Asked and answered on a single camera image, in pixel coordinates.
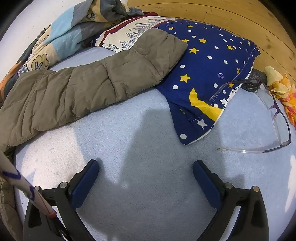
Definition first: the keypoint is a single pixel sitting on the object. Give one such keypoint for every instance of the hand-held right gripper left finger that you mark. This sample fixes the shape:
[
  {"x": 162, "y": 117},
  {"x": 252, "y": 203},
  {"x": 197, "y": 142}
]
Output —
[{"x": 85, "y": 180}]

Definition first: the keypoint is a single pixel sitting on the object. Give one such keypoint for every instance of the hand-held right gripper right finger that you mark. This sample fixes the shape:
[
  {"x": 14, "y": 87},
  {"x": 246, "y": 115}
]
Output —
[{"x": 207, "y": 183}]

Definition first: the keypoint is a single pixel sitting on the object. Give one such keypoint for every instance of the olive quilted hooded jacket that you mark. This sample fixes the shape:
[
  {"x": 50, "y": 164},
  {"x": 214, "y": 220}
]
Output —
[{"x": 69, "y": 92}]

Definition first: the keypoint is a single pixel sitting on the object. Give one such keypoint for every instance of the light blue bed sheet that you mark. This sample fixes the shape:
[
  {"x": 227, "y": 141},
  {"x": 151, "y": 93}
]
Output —
[{"x": 138, "y": 162}]

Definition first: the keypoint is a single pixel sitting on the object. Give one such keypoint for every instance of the clear purple eyeglasses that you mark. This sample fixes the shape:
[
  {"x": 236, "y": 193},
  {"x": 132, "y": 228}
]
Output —
[{"x": 259, "y": 152}]

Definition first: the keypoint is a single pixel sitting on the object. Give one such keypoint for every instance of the white rod with blue marks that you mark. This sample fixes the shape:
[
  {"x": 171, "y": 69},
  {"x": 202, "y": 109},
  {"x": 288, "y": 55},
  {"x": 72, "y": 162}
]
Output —
[{"x": 13, "y": 173}]

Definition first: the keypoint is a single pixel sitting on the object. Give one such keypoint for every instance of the navy star print pillow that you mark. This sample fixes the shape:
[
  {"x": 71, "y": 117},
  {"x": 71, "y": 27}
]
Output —
[{"x": 208, "y": 69}]

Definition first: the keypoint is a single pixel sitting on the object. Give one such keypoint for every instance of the dark grey cylinder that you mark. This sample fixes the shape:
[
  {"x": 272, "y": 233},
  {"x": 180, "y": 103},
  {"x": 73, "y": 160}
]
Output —
[{"x": 257, "y": 76}]

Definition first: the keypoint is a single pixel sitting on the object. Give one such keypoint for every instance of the yellow orange floral cloth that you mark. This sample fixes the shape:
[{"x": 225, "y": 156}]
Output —
[{"x": 282, "y": 88}]

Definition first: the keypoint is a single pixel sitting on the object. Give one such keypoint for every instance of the patchwork print fleece blanket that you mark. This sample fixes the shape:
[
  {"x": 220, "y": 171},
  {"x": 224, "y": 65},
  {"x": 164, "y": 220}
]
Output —
[{"x": 62, "y": 39}]

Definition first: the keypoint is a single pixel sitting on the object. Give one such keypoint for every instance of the wooden headboard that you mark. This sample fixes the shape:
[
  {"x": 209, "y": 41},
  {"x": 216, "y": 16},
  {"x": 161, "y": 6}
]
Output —
[{"x": 231, "y": 18}]

